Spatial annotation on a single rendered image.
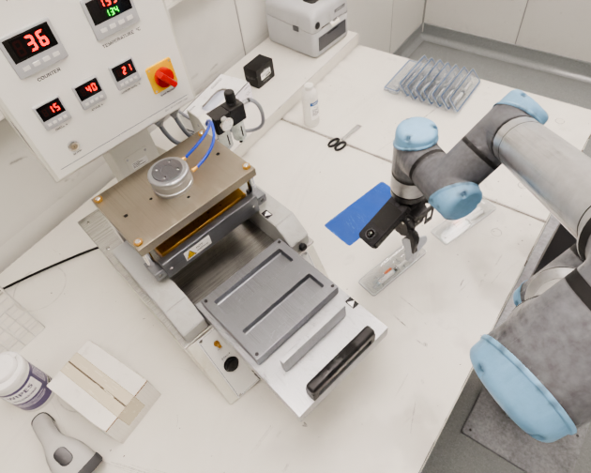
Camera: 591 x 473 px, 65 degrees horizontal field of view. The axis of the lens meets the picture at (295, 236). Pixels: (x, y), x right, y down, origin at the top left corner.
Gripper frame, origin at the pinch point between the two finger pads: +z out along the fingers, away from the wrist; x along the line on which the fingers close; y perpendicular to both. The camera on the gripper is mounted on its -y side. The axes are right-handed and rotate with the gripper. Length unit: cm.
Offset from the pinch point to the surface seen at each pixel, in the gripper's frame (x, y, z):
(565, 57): 60, 210, 74
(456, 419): -28, 10, 84
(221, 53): 100, 18, -2
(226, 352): 4.5, -44.3, -2.5
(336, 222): 20.8, 0.2, 8.6
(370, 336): -16.9, -25.4, -17.0
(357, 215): 18.7, 6.2, 8.7
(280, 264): 6.7, -26.7, -14.3
